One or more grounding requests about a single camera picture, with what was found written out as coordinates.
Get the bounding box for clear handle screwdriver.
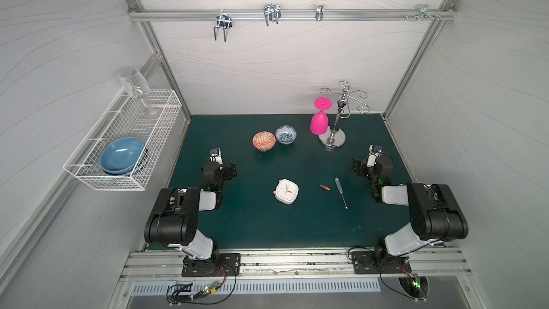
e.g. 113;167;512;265
335;177;348;210

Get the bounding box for white alarm clock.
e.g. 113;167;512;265
273;179;299;205

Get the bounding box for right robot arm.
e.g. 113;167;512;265
352;152;469;260

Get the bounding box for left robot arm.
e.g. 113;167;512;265
144;158;237;263

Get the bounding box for chrome glass holder stand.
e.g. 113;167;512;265
319;80;370;150

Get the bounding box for red patterned bowl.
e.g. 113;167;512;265
252;131;277;152

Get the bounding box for pink wine glass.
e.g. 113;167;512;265
310;97;333;135

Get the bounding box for blue white patterned bowl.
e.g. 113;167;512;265
274;125;297;145

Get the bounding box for blue ceramic bowl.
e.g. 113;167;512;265
99;137;145;175

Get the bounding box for clear wine glass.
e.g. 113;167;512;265
118;67;157;116

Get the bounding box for double metal hook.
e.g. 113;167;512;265
213;14;232;42

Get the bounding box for metal hook right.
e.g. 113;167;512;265
403;5;441;22

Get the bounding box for metal hook centre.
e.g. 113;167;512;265
263;4;282;26

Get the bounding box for small metal hook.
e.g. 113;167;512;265
315;4;324;22

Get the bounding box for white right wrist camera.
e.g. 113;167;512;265
366;144;383;167

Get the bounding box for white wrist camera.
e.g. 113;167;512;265
366;144;383;167
209;148;223;165

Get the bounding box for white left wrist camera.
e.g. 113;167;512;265
209;148;223;165

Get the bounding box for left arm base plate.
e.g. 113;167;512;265
181;253;241;278

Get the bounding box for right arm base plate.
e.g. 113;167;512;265
349;250;412;275

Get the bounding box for white wire basket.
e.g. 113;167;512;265
63;90;181;192

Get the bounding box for right black cable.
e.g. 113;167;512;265
379;263;430;301

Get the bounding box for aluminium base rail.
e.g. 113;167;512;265
120;247;473;281

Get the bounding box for left black cable bundle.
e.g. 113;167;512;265
166;263;237;309

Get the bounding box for aluminium cross rail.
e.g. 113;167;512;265
129;7;458;23

